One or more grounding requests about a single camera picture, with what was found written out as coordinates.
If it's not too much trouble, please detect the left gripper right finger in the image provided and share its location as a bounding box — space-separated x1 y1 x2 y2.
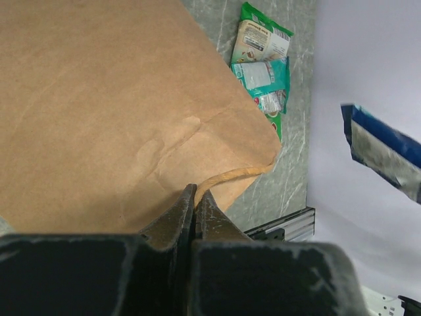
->
190 192 368 315

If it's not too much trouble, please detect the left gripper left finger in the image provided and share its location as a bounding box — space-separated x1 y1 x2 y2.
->
1 184 197 315

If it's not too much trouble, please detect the brown paper bag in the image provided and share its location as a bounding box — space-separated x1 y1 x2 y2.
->
1 1 280 232

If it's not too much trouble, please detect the teal snack packet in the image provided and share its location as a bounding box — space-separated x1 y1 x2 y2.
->
231 57 290 115

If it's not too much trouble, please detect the blue Burts chips bag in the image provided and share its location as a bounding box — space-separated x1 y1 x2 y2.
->
341 103 420 203

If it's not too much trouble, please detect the green Cheetos chips bag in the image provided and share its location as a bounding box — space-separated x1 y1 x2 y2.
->
231 2 293 138

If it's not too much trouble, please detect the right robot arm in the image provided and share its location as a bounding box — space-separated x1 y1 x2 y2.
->
361 286 421 316

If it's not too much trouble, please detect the aluminium rail frame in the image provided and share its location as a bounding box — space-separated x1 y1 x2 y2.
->
245 207 316 242

